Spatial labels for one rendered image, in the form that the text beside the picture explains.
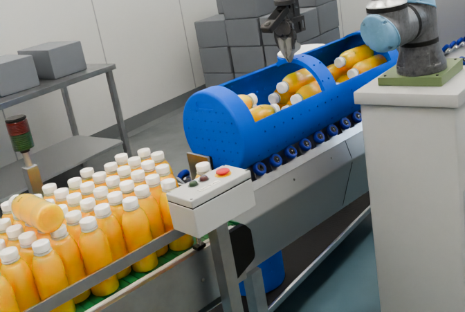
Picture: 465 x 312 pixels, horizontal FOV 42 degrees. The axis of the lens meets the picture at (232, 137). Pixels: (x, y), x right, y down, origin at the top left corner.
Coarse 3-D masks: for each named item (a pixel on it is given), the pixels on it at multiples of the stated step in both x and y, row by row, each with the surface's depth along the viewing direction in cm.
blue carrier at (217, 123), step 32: (288, 64) 222; (320, 64) 205; (384, 64) 223; (192, 96) 187; (224, 96) 180; (320, 96) 199; (352, 96) 212; (192, 128) 193; (224, 128) 181; (256, 128) 180; (288, 128) 190; (320, 128) 208; (224, 160) 186; (256, 160) 188
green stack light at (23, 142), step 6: (30, 132) 182; (12, 138) 180; (18, 138) 179; (24, 138) 180; (30, 138) 182; (12, 144) 181; (18, 144) 180; (24, 144) 180; (30, 144) 182; (18, 150) 180; (24, 150) 181
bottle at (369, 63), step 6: (378, 54) 234; (366, 60) 228; (372, 60) 229; (378, 60) 230; (384, 60) 232; (354, 66) 226; (360, 66) 225; (366, 66) 225; (372, 66) 227; (360, 72) 224
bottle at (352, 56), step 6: (354, 48) 231; (360, 48) 232; (366, 48) 234; (342, 54) 228; (348, 54) 227; (354, 54) 228; (360, 54) 230; (366, 54) 233; (372, 54) 236; (348, 60) 227; (354, 60) 228; (360, 60) 231; (348, 66) 229
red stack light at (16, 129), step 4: (24, 120) 179; (8, 124) 178; (12, 124) 178; (16, 124) 178; (20, 124) 178; (24, 124) 179; (8, 128) 179; (12, 128) 178; (16, 128) 178; (20, 128) 179; (24, 128) 180; (28, 128) 181; (8, 132) 180; (12, 132) 179; (16, 132) 179; (20, 132) 179; (24, 132) 180
